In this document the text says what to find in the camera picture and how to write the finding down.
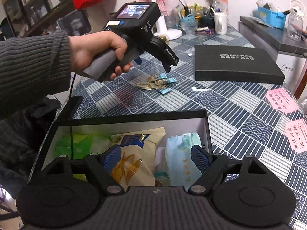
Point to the dark appliance box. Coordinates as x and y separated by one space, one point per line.
75 24

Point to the person's left hand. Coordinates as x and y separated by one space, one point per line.
96 49

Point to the small clear blue basket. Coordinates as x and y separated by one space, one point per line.
189 25

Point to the white mug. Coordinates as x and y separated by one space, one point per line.
220 24

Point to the blue patterned desktop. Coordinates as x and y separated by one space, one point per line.
227 105

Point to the cream chips packet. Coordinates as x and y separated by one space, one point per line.
139 143

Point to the white desk lamp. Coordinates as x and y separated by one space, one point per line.
169 33

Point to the person's dark clothing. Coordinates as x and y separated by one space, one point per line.
21 136

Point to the clear water bottle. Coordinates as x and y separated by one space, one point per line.
294 24

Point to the blue plastic basket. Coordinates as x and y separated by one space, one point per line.
271 18

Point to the black box lid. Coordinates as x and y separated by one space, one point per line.
239 69

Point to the pink paper card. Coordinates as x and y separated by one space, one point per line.
281 100
297 136

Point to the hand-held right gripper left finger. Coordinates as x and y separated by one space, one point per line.
112 156

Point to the white freezer with grey top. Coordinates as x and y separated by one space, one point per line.
268 38

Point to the green snack packet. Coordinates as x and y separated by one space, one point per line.
79 143

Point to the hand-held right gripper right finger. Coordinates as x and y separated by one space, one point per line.
199 158

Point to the clear glass cup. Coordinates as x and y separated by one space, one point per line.
171 19

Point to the light blue packet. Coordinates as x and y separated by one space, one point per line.
177 153

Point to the small brown candy packet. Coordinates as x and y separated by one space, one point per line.
144 86

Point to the black box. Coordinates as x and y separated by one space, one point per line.
132 115

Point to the dark pen holder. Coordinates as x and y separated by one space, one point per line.
206 21

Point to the person's left forearm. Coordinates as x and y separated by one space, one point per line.
31 69

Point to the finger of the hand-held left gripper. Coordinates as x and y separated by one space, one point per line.
171 58

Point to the glass door cabinet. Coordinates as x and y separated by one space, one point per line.
28 2

